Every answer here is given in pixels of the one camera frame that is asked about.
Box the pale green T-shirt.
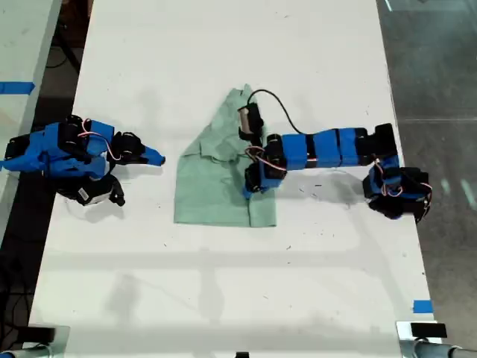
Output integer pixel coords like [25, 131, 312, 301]
[173, 83, 279, 229]

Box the long blue tape strip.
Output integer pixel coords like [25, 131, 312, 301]
[0, 81, 37, 95]

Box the pale side table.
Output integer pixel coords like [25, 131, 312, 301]
[0, 0, 63, 243]

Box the small black box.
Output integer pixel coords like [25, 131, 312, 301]
[409, 322, 448, 339]
[21, 324, 57, 342]

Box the short blue tape piece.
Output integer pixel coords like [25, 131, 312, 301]
[412, 298, 435, 315]

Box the black camera stalk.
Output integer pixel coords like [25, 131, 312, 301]
[239, 127, 268, 149]

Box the black camera box white label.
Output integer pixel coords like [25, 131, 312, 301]
[72, 174, 127, 207]

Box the black camera box grey face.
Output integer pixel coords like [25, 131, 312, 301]
[237, 104, 265, 135]

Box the black camera cable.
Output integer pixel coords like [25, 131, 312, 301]
[246, 88, 305, 136]

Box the silver metal bracket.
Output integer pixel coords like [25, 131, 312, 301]
[395, 319, 449, 358]

